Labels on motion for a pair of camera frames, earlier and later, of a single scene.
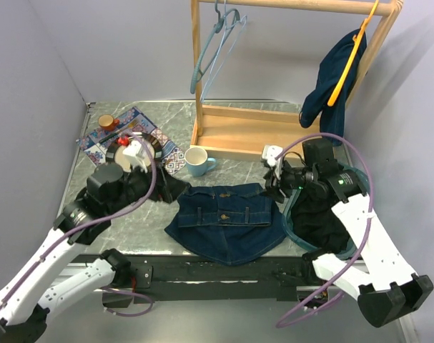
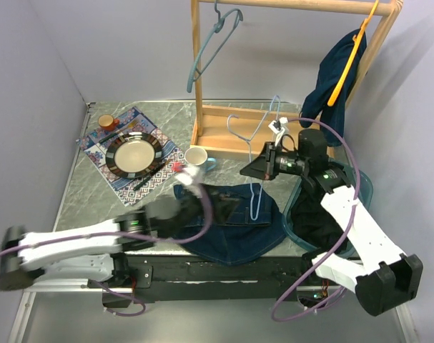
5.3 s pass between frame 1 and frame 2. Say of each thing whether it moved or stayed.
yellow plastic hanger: stayed
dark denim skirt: stayed
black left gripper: moved
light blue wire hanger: moved
